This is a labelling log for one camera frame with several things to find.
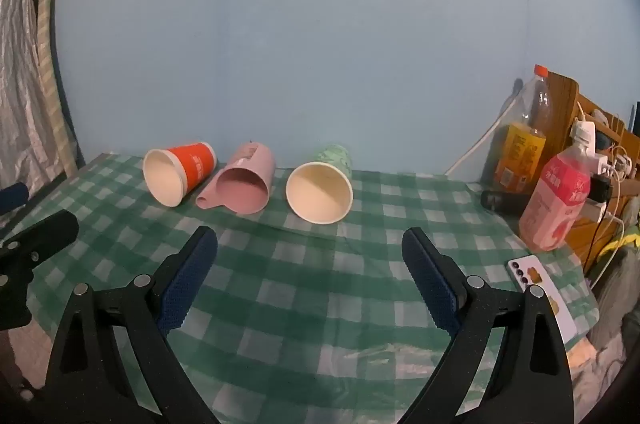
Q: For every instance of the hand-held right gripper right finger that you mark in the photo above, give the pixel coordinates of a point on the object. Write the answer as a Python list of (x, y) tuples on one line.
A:
[(431, 281)]

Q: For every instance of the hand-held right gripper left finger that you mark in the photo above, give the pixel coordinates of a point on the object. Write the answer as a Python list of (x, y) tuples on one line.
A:
[(184, 281)]

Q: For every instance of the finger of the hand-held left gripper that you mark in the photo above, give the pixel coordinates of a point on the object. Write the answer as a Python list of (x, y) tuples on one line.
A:
[(12, 198), (47, 231)]

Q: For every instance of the orange paper cup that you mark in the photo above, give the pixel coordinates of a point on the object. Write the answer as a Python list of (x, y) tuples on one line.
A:
[(197, 166)]

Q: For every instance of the green paper cup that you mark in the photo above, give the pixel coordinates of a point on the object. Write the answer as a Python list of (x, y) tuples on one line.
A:
[(320, 196)]

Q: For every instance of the white smartphone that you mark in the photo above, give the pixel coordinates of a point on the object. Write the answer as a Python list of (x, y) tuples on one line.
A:
[(527, 273)]

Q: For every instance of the black cylinder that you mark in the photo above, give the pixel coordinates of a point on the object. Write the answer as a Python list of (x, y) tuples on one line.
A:
[(500, 202)]

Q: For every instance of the silver curtain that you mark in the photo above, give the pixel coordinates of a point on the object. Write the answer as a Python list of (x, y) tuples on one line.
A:
[(22, 79)]

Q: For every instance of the green checkered tablecloth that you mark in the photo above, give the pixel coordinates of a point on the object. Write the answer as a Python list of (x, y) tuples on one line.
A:
[(310, 289)]

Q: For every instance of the pink drink bottle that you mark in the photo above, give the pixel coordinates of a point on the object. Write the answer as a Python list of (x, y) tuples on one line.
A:
[(550, 204)]

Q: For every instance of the large orange drink bottle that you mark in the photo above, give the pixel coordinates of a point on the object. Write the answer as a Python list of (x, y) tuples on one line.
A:
[(520, 149)]

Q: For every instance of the grey bedding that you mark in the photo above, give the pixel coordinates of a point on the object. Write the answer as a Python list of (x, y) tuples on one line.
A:
[(612, 309)]

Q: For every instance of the black power adapter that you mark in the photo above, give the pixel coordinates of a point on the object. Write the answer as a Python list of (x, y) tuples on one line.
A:
[(601, 190)]

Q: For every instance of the white charger plug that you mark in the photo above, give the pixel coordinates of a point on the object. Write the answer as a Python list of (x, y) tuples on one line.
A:
[(586, 139)]

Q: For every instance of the wooden rack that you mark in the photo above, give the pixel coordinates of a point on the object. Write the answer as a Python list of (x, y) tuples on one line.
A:
[(562, 104)]

